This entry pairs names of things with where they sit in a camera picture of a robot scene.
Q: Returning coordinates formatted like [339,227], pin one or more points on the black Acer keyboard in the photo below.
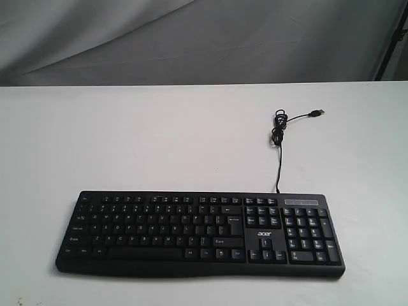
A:
[196,234]

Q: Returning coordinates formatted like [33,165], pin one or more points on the grey backdrop cloth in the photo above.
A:
[193,42]

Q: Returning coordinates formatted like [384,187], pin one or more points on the black tripod stand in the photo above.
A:
[397,36]

